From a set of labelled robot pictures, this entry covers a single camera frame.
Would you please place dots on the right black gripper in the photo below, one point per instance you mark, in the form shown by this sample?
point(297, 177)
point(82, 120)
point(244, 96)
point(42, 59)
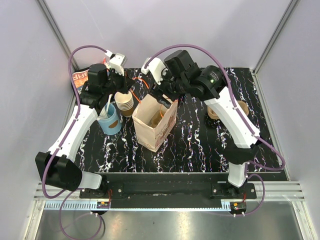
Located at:
point(173, 96)

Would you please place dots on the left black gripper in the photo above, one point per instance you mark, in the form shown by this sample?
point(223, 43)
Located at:
point(127, 83)

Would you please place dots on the stack of paper coffee cups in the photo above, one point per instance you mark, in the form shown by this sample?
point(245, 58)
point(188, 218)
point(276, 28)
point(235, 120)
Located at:
point(125, 103)

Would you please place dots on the beige paper takeout bag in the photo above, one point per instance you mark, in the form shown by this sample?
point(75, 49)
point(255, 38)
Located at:
point(148, 137)

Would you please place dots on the brown pulp cup carrier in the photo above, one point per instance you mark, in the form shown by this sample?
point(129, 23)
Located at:
point(158, 116)

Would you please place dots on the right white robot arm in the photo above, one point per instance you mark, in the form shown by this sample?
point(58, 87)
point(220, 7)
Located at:
point(218, 96)

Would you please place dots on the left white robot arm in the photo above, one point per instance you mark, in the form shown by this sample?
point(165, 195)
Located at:
point(56, 167)

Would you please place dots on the white wrapped straw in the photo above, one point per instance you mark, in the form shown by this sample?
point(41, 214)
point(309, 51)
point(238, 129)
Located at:
point(108, 104)

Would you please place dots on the colourful rabbit print cloth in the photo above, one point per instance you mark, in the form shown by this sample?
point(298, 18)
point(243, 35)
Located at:
point(81, 76)

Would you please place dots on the stack of brown cup carriers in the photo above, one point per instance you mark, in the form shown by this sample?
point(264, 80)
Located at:
point(214, 116)

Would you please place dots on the light blue straw holder cup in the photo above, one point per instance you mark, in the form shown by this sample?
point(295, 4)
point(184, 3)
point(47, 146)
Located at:
point(112, 124)

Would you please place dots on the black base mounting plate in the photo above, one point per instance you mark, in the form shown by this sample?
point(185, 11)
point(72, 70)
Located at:
point(167, 187)

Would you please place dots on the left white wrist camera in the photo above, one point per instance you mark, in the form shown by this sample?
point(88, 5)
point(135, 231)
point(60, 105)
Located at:
point(116, 62)

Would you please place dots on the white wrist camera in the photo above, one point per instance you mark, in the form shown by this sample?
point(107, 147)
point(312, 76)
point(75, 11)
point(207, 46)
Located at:
point(116, 62)
point(155, 67)

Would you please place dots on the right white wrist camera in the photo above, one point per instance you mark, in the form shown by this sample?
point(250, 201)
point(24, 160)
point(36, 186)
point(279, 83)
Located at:
point(155, 67)

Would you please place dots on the aluminium frame rail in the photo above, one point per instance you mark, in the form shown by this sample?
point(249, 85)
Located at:
point(189, 212)

